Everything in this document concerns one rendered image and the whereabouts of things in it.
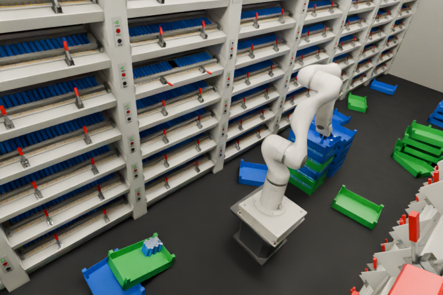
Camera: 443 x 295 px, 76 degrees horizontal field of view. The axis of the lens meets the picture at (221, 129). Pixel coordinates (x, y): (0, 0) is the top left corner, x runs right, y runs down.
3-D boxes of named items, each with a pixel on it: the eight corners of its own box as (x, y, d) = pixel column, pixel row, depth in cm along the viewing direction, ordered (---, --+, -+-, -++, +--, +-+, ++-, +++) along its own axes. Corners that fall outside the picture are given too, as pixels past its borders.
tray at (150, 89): (221, 74, 179) (227, 62, 172) (134, 100, 143) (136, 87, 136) (203, 53, 186) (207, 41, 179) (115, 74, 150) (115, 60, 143)
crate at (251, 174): (275, 171, 236) (277, 164, 231) (276, 189, 219) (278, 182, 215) (240, 166, 238) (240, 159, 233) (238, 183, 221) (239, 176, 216)
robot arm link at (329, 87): (274, 159, 151) (302, 173, 143) (267, 157, 141) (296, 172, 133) (317, 73, 148) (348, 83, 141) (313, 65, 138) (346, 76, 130)
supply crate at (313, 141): (339, 144, 206) (342, 135, 202) (325, 155, 194) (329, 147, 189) (302, 126, 223) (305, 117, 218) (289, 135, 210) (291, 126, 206)
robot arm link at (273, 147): (281, 189, 145) (293, 152, 133) (251, 172, 154) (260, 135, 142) (292, 178, 154) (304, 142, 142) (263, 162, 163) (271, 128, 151)
